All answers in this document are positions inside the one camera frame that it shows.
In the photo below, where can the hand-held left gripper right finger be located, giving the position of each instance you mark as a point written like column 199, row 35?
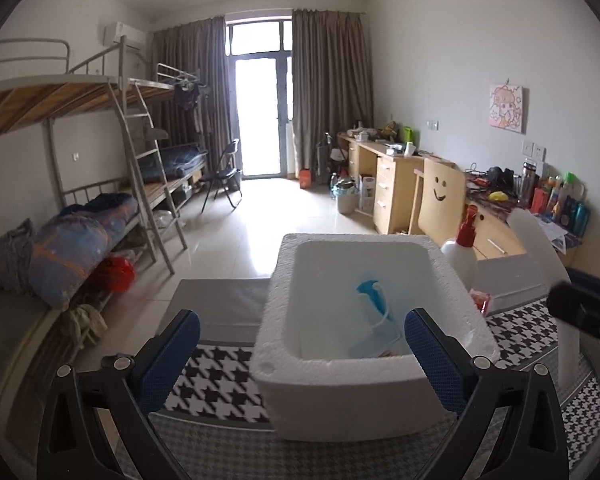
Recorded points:
column 432, row 360

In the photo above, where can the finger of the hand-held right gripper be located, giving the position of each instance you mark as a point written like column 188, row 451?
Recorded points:
column 585, row 310

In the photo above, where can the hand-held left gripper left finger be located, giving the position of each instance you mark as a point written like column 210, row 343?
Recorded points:
column 172, row 355

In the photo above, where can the white foam box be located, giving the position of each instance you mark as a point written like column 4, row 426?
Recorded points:
column 330, row 400

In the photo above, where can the houndstooth blanket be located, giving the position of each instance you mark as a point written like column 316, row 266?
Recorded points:
column 220, row 390

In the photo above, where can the grey padded mat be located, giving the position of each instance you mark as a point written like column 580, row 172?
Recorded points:
column 220, row 305

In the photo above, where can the red snack packet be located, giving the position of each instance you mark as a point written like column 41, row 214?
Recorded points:
column 481, row 302

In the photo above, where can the printed papers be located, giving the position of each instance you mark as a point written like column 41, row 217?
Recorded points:
column 557, row 235

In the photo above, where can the pale yellow cloth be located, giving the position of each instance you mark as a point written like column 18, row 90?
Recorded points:
column 85, row 325

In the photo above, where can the red bag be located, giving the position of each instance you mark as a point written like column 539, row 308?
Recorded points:
column 116, row 274

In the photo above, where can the white bottle with red sprayer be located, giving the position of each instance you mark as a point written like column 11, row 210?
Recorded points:
column 460, row 260

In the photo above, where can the group of toiletry bottles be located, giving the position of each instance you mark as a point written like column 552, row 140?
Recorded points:
column 560, row 200

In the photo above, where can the blue and orange quilt bundle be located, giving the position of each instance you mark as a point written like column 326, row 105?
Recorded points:
column 80, row 245

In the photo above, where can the yellow desk item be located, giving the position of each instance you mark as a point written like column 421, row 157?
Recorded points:
column 498, row 195

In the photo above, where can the black desk bag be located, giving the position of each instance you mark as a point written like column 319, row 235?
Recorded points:
column 500, row 177

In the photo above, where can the wooden chair with smiley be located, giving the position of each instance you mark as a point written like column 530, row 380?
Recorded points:
column 440, row 195

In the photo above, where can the wooden desk with drawers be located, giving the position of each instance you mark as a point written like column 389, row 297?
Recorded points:
column 390, row 190

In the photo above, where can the white carton box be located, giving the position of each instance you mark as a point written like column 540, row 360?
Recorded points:
column 366, row 192

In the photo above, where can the white bucket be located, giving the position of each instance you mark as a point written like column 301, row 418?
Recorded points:
column 347, row 200

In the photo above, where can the black folding chair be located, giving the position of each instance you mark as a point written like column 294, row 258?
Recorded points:
column 225, row 175

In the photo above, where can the grey pillow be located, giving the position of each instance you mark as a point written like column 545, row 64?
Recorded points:
column 7, row 260

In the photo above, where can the dark blue checked quilt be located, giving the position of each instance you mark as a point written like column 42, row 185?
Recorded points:
column 180, row 160

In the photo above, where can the white cup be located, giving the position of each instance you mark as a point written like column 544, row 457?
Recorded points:
column 409, row 149

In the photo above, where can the orange floor container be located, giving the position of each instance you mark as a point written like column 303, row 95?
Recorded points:
column 307, row 179

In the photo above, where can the black folding trolley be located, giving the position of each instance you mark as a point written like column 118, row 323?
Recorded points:
column 330, row 160

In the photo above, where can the green desk item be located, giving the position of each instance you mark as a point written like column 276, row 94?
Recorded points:
column 410, row 134

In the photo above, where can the hanging dark clothes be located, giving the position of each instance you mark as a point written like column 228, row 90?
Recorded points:
column 187, row 97

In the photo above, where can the glass balcony door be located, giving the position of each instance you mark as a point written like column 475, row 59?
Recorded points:
column 257, row 110

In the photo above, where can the brown curtain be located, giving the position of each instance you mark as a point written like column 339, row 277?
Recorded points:
column 190, row 70
column 330, row 85

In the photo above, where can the metal bunk bed with ladder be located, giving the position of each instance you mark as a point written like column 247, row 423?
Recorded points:
column 45, row 95

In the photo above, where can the white air conditioner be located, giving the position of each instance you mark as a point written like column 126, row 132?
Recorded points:
column 124, row 35

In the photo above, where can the white wall socket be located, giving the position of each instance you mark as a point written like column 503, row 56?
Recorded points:
column 533, row 150

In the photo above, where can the pink wall picture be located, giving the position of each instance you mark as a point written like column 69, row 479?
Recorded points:
column 508, row 107

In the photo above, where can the white light switch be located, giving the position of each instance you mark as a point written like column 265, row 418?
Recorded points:
column 432, row 125

